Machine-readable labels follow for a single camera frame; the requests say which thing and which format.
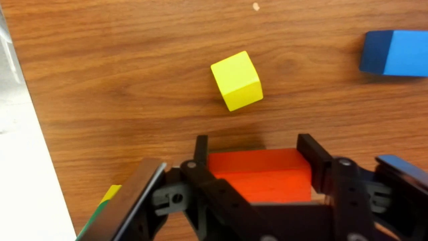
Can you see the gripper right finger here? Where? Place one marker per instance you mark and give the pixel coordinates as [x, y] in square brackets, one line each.
[347, 187]

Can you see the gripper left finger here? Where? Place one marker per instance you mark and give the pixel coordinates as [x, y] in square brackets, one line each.
[204, 187]

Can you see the orange block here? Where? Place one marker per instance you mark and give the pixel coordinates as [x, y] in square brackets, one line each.
[264, 177]

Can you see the yellow flat block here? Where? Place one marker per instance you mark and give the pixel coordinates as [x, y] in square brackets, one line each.
[111, 192]

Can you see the yellow cube block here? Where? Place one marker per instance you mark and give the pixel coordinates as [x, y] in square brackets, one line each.
[238, 80]

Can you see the green block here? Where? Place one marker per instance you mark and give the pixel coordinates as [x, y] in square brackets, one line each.
[91, 219]

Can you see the blue block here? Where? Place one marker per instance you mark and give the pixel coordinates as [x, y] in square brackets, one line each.
[398, 53]

